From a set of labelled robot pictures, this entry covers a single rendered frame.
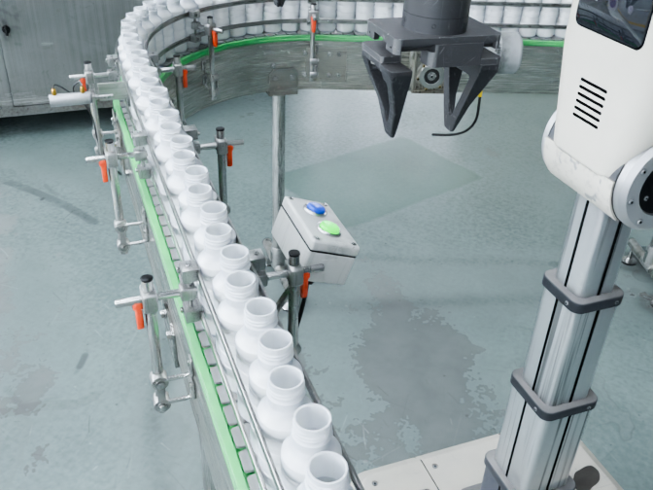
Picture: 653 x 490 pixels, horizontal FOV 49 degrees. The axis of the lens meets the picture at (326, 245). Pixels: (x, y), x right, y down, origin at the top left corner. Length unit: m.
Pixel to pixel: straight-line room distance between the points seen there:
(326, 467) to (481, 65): 0.38
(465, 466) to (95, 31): 2.95
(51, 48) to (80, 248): 1.27
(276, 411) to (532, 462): 0.89
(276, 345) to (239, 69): 1.60
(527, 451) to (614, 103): 0.74
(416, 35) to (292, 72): 1.77
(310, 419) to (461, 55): 0.37
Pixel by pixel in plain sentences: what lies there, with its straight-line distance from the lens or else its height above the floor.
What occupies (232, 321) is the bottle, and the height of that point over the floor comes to 1.12.
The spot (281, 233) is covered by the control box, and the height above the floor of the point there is 1.08.
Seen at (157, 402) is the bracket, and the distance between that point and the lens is 1.10.
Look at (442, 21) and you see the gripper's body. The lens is 0.63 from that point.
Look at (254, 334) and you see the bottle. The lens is 0.82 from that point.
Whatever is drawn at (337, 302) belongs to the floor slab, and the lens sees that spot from 2.75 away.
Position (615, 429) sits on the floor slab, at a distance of 2.49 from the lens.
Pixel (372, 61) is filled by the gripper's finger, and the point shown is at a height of 1.46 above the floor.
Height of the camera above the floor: 1.67
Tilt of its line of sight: 33 degrees down
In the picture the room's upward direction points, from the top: 3 degrees clockwise
